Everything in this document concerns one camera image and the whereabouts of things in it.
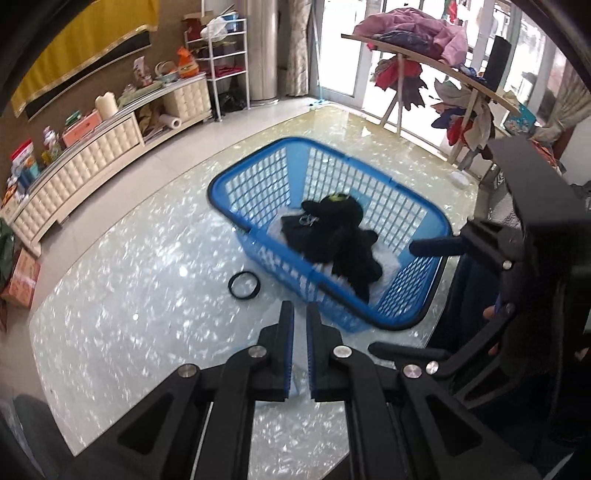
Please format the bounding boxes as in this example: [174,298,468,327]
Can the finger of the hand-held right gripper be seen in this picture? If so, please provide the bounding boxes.
[409,220,528,274]
[368,304,516,378]

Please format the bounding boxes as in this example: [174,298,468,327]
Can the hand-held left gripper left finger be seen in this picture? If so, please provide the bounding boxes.
[76,300,296,480]

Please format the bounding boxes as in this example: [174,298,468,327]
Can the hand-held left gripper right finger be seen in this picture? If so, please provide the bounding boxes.
[305,303,541,480]

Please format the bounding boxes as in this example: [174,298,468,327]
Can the white textured cloth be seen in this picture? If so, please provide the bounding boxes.
[268,212,402,296]

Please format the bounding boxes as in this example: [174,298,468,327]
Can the black garment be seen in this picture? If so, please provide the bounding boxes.
[281,194,384,303]

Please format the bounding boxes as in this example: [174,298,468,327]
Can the blue plastic basket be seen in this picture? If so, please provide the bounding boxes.
[207,137,455,334]

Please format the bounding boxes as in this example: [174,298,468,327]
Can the person's right hand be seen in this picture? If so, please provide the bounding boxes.
[482,305,502,357]

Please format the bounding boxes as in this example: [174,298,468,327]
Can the person's dark blue clothing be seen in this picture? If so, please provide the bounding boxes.
[429,256,504,352]

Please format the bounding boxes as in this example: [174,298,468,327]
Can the patterned beige curtain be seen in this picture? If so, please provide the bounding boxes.
[277,0,324,97]
[536,83,583,155]

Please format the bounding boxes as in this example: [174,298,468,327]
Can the blue printed box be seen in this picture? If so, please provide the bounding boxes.
[503,104,536,136]

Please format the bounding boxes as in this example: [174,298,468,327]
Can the hanging mixed clothes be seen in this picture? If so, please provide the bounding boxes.
[431,78,496,151]

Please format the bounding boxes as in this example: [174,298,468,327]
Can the wooden clothes rack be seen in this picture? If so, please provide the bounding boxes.
[342,32,520,171]

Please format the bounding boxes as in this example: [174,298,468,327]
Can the black rectangular board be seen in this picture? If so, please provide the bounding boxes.
[487,36,511,93]

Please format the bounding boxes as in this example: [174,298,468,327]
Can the red hanging garment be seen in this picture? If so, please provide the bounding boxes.
[372,58,424,109]

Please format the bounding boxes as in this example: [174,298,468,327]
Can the pile of pink clothes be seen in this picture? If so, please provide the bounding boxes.
[353,7,469,63]

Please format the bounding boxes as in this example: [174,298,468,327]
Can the black bag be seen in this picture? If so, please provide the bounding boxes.
[221,90,247,114]

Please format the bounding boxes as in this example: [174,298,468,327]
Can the standing air conditioner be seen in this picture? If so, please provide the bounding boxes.
[245,0,280,102]

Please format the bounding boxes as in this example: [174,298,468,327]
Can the cream tufted cabinet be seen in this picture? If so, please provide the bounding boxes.
[9,71,213,257]

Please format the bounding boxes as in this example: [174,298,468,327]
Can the orange cardboard box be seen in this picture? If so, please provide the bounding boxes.
[0,249,41,309]

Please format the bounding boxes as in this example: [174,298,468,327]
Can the white metal rack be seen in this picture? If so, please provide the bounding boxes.
[182,16,250,121]

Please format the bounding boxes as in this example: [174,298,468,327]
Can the pink storage box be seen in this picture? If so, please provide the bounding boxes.
[61,110,102,147]

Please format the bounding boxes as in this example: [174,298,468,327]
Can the orange bag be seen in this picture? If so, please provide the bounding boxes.
[177,46,199,78]

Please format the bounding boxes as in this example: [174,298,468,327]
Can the cream cylinder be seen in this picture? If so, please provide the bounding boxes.
[95,91,118,118]

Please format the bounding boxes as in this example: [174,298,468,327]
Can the white plastic bag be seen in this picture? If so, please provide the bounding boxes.
[200,17,229,42]

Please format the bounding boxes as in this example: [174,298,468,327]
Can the pink snack package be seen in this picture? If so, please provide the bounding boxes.
[133,56,152,88]

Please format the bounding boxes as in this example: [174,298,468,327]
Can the red and white box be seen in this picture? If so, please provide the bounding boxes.
[10,141,37,176]

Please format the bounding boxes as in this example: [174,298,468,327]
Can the yellow cover cloth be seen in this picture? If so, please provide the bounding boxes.
[9,0,160,118]

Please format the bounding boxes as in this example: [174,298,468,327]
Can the black ring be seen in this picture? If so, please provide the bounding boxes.
[228,272,260,301]

